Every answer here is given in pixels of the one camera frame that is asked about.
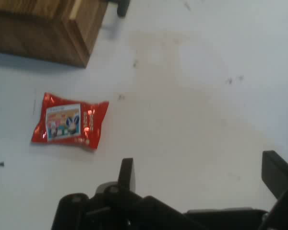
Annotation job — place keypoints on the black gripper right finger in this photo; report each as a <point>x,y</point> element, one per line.
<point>276,172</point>

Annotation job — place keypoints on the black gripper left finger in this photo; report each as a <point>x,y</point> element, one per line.
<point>126,172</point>

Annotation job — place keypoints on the red snack packet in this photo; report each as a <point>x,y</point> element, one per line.
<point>69,121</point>

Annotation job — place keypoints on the brown wooden drawer cabinet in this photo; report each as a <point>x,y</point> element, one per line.
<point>38,33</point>

